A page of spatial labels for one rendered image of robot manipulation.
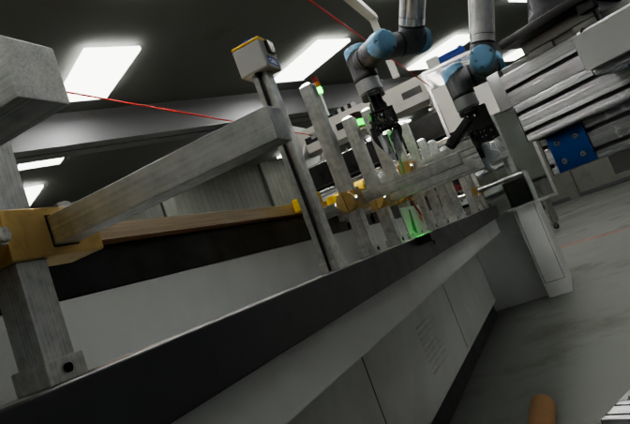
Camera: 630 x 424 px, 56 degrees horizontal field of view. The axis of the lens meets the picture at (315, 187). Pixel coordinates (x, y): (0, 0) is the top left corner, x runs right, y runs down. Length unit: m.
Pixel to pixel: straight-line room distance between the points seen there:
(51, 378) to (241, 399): 0.32
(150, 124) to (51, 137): 1.31
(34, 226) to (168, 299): 0.51
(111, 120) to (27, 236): 7.57
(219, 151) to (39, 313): 0.23
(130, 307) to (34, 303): 0.43
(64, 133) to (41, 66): 7.62
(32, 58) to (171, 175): 0.26
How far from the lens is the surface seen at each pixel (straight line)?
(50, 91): 0.30
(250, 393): 0.86
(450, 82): 1.97
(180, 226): 1.13
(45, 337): 0.60
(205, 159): 0.52
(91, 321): 0.95
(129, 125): 8.23
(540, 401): 2.12
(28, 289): 0.61
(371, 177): 1.72
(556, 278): 4.25
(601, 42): 1.20
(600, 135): 1.40
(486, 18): 1.86
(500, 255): 4.37
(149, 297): 1.06
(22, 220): 0.62
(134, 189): 0.56
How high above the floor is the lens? 0.72
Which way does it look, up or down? 7 degrees up
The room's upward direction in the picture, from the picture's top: 21 degrees counter-clockwise
